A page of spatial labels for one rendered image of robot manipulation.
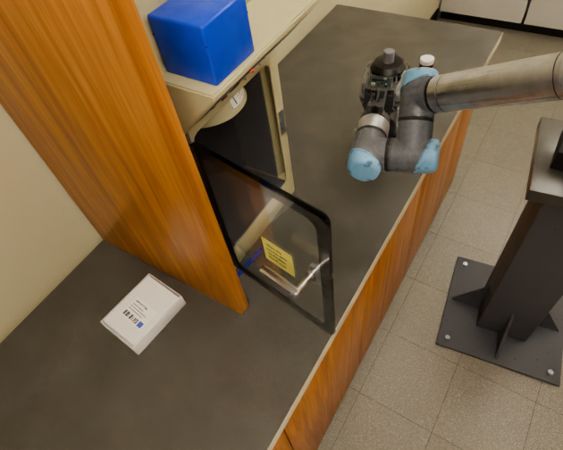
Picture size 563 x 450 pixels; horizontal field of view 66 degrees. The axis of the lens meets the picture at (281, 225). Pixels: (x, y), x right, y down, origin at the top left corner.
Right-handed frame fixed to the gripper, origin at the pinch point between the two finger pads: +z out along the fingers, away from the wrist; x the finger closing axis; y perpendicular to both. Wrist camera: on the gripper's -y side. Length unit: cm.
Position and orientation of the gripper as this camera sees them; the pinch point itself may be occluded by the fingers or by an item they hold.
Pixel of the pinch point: (386, 76)
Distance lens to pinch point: 124.8
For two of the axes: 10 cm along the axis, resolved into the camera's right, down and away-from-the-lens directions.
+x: -9.5, -1.6, 2.7
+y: -1.4, -5.4, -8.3
